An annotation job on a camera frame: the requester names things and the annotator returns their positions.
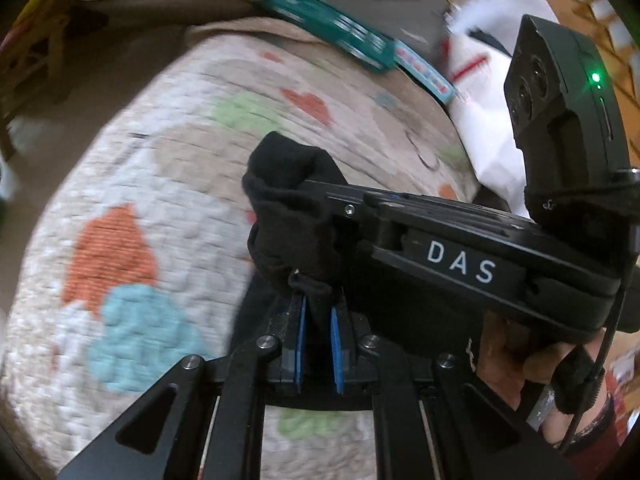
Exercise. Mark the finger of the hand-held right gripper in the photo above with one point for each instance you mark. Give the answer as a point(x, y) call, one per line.
point(350, 200)

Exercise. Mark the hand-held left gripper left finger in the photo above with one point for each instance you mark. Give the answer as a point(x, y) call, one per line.
point(299, 340)

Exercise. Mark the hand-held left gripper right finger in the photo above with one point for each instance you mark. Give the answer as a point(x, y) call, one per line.
point(338, 350)

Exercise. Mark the black pants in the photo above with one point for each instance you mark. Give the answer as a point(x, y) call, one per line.
point(290, 210)

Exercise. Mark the person's right forearm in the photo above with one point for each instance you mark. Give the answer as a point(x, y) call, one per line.
point(585, 430)

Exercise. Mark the person's right hand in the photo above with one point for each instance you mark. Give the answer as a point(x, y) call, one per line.
point(515, 360)

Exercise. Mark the teal and red striped box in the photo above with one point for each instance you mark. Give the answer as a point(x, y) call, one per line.
point(425, 72)

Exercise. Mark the teal flat box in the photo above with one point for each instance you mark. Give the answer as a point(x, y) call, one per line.
point(325, 20)

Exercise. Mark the heart-printed quilted blanket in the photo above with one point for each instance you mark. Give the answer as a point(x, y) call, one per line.
point(165, 200)

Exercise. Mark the wooden chair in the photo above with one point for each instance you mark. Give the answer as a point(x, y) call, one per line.
point(30, 75)

